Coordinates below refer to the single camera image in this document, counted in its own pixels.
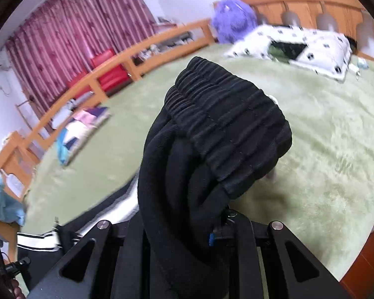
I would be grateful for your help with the dark green patterned cloth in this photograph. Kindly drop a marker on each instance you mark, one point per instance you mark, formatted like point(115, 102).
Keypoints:
point(286, 51)

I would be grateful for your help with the wooden bed frame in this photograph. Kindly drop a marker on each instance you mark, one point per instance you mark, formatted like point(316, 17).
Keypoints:
point(162, 37)

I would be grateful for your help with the wooden coat rack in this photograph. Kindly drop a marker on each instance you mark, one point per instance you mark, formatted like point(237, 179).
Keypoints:
point(26, 112)

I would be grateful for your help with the geometric patterned pillow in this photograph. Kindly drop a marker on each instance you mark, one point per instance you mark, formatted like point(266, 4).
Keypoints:
point(81, 130)

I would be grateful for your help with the light blue plush towel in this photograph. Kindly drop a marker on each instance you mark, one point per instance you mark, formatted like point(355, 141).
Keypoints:
point(4, 199)

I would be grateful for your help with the maroon striped curtain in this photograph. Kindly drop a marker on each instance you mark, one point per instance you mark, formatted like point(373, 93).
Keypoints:
point(71, 28)

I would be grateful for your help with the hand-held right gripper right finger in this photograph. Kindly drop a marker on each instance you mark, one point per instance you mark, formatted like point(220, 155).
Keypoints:
point(237, 239)

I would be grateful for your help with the small teal object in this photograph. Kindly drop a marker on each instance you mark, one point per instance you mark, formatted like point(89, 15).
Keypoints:
point(362, 63)

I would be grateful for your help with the purple plush toy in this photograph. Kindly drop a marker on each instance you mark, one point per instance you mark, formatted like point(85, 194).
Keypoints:
point(232, 18)

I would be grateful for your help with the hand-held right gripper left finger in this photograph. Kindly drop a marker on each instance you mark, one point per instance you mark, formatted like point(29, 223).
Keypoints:
point(134, 255)

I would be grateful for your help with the person's left hand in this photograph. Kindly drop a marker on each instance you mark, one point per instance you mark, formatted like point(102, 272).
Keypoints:
point(16, 290)

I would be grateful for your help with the white flower print pillow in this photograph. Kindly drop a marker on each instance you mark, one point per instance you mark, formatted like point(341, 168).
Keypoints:
point(324, 49)

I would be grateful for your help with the green fleece blanket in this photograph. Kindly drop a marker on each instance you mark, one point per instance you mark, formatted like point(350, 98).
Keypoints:
point(330, 146)

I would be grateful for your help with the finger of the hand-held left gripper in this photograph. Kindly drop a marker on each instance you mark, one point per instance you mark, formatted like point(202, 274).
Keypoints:
point(18, 266)

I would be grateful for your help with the black pants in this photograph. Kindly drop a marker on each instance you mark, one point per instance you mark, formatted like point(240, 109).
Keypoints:
point(205, 149)

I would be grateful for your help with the red chair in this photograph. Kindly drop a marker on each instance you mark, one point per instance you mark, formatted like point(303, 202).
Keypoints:
point(78, 82)
point(110, 67)

